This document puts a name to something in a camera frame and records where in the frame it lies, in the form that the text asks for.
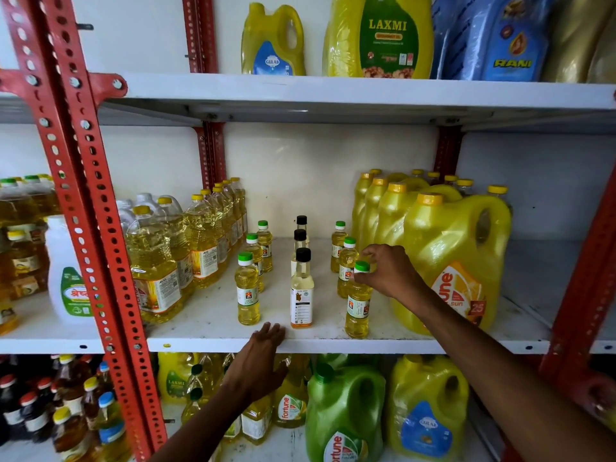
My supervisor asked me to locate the group of dark colour-capped bottles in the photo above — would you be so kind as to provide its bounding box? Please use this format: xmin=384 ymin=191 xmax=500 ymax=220
xmin=0 ymin=354 xmax=133 ymax=462

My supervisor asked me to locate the person's right forearm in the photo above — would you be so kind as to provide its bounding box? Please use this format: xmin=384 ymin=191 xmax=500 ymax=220
xmin=409 ymin=289 xmax=616 ymax=462

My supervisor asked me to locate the blue oil jug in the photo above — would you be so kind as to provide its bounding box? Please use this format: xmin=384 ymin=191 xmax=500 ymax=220
xmin=462 ymin=0 xmax=554 ymax=82

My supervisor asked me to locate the group of dark-green-capped oil bottles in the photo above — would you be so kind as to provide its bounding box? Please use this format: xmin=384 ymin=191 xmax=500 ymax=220
xmin=181 ymin=353 xmax=242 ymax=462

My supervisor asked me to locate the group of amber oil bottles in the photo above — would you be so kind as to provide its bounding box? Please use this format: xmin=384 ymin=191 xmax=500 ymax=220
xmin=0 ymin=221 xmax=51 ymax=336

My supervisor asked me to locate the blue oil pouch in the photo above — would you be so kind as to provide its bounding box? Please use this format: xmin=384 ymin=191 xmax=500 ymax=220
xmin=430 ymin=0 xmax=475 ymax=81

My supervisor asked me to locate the green oil jug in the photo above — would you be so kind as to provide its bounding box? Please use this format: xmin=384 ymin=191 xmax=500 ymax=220
xmin=305 ymin=363 xmax=387 ymax=462

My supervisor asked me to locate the red slotted rack post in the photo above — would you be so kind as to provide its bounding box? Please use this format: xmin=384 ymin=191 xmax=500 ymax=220
xmin=500 ymin=163 xmax=616 ymax=462
xmin=432 ymin=125 xmax=465 ymax=181
xmin=0 ymin=0 xmax=168 ymax=462
xmin=181 ymin=0 xmax=228 ymax=192

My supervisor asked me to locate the clear oil bottle white label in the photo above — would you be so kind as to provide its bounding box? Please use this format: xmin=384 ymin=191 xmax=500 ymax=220
xmin=241 ymin=394 xmax=274 ymax=446

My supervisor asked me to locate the yellow bottle green white label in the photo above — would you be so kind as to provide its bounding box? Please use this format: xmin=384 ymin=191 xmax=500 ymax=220
xmin=273 ymin=354 xmax=311 ymax=429

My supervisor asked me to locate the group of clear yellow-capped bottles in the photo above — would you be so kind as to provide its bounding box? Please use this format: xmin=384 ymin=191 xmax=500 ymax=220
xmin=385 ymin=168 xmax=513 ymax=218

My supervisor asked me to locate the golden oil jug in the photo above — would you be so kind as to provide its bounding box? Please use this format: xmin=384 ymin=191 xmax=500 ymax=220
xmin=541 ymin=0 xmax=616 ymax=83
xmin=587 ymin=24 xmax=616 ymax=84

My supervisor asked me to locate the row of yellow-capped oil bottles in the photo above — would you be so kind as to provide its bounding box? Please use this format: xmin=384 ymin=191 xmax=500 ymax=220
xmin=116 ymin=177 xmax=249 ymax=326

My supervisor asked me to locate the group of green-capped oil bottles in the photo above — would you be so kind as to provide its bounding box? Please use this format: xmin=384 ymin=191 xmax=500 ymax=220
xmin=0 ymin=174 xmax=61 ymax=231

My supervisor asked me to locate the large yellow oil jug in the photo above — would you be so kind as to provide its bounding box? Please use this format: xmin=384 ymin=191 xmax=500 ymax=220
xmin=352 ymin=172 xmax=374 ymax=237
xmin=375 ymin=182 xmax=464 ymax=247
xmin=360 ymin=177 xmax=389 ymax=252

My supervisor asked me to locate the white jug green label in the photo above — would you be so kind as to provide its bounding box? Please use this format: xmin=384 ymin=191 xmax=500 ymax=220
xmin=45 ymin=215 xmax=99 ymax=326

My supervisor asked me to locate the yellow jug green label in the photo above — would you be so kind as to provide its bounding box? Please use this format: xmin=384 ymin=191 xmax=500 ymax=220
xmin=322 ymin=0 xmax=435 ymax=80
xmin=157 ymin=352 xmax=199 ymax=405

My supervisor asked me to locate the person's right hand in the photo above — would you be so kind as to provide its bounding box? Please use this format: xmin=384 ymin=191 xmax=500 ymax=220
xmin=354 ymin=244 xmax=430 ymax=309

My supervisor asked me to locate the yellow jug blue label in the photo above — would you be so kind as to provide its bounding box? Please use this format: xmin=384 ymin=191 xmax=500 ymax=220
xmin=385 ymin=354 xmax=470 ymax=462
xmin=241 ymin=2 xmax=307 ymax=76

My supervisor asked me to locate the small green-capped oil bottle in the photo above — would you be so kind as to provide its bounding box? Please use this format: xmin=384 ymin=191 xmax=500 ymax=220
xmin=256 ymin=220 xmax=274 ymax=273
xmin=337 ymin=236 xmax=359 ymax=299
xmin=330 ymin=220 xmax=348 ymax=274
xmin=234 ymin=252 xmax=261 ymax=326
xmin=345 ymin=261 xmax=373 ymax=339
xmin=244 ymin=233 xmax=265 ymax=293

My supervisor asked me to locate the person's left hand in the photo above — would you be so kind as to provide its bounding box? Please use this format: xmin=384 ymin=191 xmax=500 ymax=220
xmin=223 ymin=322 xmax=290 ymax=406

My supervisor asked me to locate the large yellow jug orange label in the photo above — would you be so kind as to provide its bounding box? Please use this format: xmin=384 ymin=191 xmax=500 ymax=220
xmin=391 ymin=192 xmax=513 ymax=337

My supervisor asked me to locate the person's left forearm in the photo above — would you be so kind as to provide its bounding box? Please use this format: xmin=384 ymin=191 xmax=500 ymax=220
xmin=148 ymin=386 xmax=252 ymax=462

